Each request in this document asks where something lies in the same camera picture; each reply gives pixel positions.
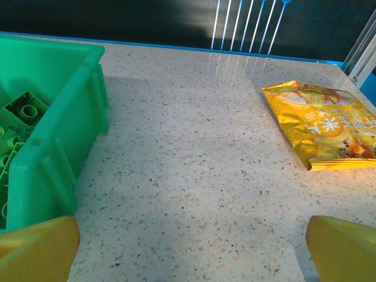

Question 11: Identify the aluminium frame post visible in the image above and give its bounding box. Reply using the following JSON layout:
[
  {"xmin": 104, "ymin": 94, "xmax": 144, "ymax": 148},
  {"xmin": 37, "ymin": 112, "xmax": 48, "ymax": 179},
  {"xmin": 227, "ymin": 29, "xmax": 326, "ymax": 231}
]
[{"xmin": 342, "ymin": 8, "xmax": 376, "ymax": 89}]

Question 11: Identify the blue table edge strip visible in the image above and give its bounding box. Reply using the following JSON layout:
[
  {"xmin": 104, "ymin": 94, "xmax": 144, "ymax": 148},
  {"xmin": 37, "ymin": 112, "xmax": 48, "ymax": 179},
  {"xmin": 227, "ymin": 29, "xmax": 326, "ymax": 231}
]
[{"xmin": 0, "ymin": 31, "xmax": 376, "ymax": 99}]

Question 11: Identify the green long lego brick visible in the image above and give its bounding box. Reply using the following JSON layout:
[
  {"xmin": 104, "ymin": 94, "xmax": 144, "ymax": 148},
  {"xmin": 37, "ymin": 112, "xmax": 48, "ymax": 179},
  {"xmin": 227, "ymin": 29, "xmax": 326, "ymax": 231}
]
[{"xmin": 0, "ymin": 125, "xmax": 33, "ymax": 156}]

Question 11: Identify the light green lego brick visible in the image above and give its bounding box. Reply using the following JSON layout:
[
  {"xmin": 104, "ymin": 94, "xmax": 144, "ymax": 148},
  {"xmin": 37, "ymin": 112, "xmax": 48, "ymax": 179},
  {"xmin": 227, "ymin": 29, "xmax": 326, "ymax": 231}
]
[{"xmin": 0, "ymin": 90, "xmax": 50, "ymax": 130}]

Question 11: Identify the yellow snack bag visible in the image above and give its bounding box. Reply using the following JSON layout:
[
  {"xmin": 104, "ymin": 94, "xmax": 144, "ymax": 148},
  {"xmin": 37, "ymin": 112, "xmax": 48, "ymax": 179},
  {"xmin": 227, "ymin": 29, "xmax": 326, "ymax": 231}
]
[{"xmin": 261, "ymin": 79, "xmax": 376, "ymax": 172}]

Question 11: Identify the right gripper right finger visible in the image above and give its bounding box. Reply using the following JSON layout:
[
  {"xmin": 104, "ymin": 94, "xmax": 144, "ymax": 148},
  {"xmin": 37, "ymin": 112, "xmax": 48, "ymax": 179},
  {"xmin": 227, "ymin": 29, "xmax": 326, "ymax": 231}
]
[{"xmin": 305, "ymin": 215, "xmax": 376, "ymax": 282}]

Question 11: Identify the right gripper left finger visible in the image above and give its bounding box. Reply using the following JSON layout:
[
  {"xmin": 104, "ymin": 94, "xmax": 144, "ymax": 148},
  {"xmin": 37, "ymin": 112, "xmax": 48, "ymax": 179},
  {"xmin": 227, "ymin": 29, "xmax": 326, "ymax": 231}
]
[{"xmin": 0, "ymin": 216, "xmax": 81, "ymax": 282}]

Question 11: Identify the green plastic bin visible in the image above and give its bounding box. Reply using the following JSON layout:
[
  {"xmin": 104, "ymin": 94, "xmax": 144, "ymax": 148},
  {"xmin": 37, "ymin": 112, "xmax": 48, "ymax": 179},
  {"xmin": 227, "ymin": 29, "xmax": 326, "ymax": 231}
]
[{"xmin": 0, "ymin": 33, "xmax": 110, "ymax": 234}]

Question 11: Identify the small green lego brick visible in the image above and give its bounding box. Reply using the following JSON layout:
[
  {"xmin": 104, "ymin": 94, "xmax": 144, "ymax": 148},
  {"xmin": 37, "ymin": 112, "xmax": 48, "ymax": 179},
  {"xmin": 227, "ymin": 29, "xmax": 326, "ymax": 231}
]
[{"xmin": 0, "ymin": 202, "xmax": 9, "ymax": 230}]

